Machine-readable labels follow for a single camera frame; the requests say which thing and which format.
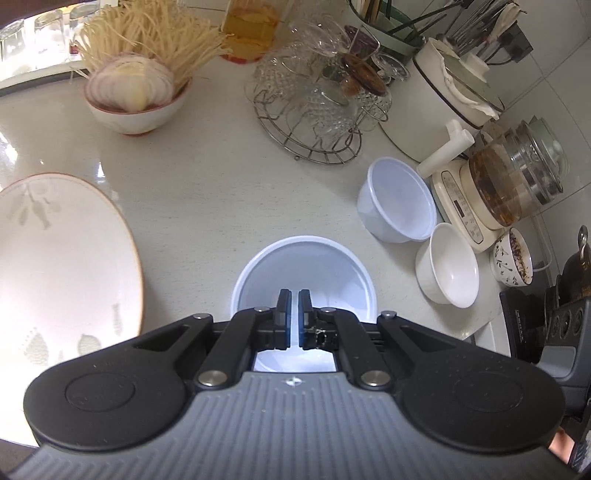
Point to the green utensil holder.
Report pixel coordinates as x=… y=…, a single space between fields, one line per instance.
x=392 y=41

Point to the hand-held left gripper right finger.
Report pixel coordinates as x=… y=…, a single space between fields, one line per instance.
x=304 y=323

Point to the hanging kitchen utensils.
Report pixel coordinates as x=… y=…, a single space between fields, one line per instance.
x=471 y=23

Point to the black stove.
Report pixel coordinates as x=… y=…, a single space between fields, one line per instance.
x=521 y=323

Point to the white leaf-print plate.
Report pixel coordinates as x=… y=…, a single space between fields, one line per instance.
x=60 y=258

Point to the set of patterned glass cups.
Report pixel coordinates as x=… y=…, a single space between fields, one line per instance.
x=323 y=106

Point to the red-lid plastic jar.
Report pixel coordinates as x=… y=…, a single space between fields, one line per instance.
x=249 y=32

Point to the white drip tray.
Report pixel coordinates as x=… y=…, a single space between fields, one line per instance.
x=27 y=74

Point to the clear drinking glass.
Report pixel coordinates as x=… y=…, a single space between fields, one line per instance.
x=48 y=30
x=83 y=21
x=11 y=41

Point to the white ceramic bowl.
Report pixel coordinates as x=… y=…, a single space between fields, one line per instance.
x=450 y=272

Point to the cream kettle base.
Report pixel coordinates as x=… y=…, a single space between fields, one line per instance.
x=457 y=203

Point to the bundle of chopsticks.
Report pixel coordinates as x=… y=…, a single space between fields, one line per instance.
x=371 y=7

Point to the glass kettle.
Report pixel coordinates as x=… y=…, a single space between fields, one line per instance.
x=508 y=184

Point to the pale blue plastic bowl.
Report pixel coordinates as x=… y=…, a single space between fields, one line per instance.
x=397 y=198
x=304 y=263

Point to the white electric pot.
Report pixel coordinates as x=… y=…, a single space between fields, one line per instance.
x=415 y=115

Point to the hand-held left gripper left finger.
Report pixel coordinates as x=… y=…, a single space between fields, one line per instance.
x=284 y=323

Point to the halved onion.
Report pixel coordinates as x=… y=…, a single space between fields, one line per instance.
x=129 y=83

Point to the dark metal pot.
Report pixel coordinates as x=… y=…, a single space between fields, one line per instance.
x=577 y=277

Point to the white bowl with red rim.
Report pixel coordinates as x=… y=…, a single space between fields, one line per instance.
x=134 y=120

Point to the floral bowl of grains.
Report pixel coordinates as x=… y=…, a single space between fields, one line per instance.
x=503 y=267

